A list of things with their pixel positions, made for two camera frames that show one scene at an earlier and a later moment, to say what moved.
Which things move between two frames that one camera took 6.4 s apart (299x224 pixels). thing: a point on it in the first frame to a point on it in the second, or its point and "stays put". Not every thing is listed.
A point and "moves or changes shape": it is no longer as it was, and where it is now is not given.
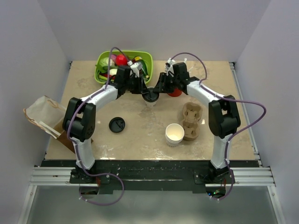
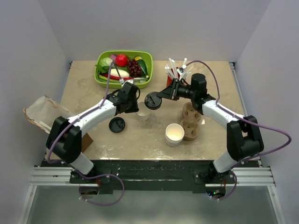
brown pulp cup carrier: (192, 113) stays put
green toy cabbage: (104, 61) stays put
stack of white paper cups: (174, 134) stays put
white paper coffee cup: (151, 104) to (143, 113)
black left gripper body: (127, 83) to (132, 105)
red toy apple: (121, 60) stays put
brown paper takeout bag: (49, 115) stays put
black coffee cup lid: (151, 96) moves or changes shape
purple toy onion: (113, 57) stays put
